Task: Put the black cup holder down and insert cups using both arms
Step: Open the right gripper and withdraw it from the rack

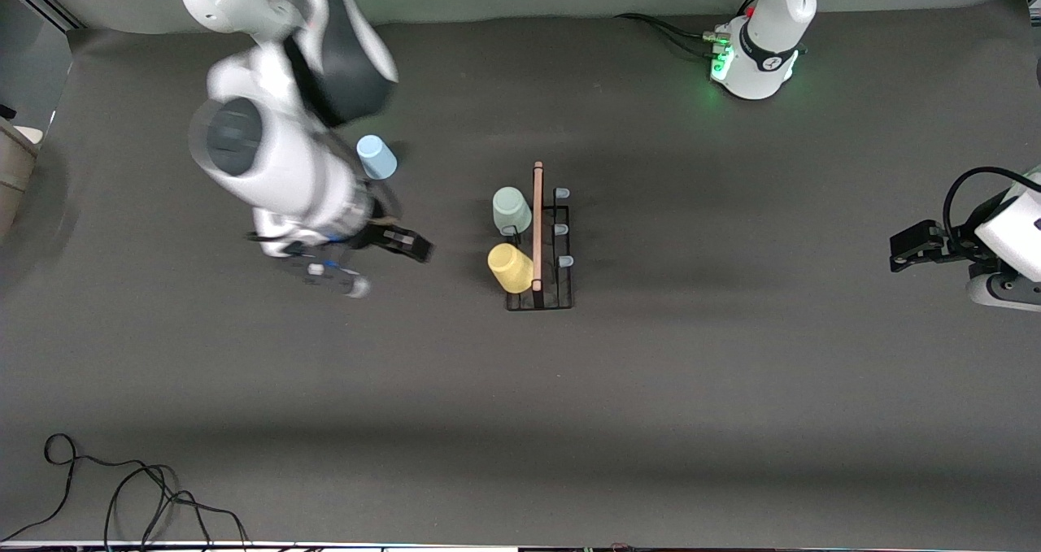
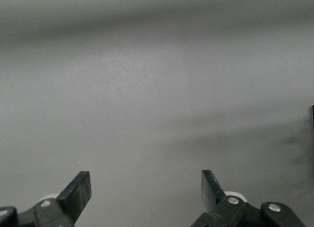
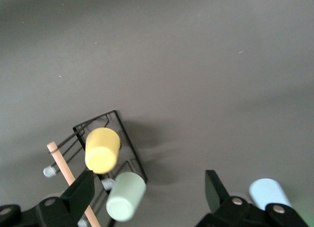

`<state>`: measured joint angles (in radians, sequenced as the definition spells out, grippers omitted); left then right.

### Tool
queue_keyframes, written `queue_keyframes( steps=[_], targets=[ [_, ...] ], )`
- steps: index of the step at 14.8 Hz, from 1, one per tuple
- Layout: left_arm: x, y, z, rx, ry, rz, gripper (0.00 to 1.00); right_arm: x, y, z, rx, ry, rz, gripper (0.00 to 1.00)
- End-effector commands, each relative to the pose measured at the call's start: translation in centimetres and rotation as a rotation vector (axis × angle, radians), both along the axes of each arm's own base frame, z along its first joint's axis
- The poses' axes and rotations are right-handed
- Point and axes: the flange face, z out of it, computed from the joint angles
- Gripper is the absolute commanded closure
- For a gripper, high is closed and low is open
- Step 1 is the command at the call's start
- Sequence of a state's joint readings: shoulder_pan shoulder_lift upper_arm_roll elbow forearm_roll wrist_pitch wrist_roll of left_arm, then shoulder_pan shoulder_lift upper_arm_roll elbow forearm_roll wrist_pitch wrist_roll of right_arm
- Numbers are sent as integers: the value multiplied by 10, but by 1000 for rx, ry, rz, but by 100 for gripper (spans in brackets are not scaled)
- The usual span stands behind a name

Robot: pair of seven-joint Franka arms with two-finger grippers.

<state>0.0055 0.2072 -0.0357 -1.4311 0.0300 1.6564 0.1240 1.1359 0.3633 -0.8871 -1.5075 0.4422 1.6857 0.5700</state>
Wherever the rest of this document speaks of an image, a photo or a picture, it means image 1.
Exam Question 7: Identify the yellow plastic cup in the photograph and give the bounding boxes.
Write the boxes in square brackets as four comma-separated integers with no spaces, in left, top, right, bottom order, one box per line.
[486,243,535,296]

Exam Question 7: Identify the light blue plastic cup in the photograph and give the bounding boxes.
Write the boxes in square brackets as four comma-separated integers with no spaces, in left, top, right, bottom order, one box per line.
[358,134,399,181]

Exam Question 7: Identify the pale green plastic cup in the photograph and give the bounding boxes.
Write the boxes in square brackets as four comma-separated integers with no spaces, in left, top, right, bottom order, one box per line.
[492,186,534,234]

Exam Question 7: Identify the dark grey table mat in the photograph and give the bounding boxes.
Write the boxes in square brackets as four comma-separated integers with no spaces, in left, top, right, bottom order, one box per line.
[0,0,1041,546]

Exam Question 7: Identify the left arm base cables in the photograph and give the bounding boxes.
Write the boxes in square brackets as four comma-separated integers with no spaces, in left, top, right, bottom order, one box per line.
[614,13,726,59]

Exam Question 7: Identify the black wire cup holder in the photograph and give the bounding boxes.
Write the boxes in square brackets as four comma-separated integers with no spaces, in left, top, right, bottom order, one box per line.
[498,160,576,311]

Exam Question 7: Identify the beige box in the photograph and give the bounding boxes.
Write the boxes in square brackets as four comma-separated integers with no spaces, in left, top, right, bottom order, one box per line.
[0,117,43,240]

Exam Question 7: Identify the loose black cable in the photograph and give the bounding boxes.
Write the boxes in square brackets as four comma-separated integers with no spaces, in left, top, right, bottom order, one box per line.
[0,433,253,546]

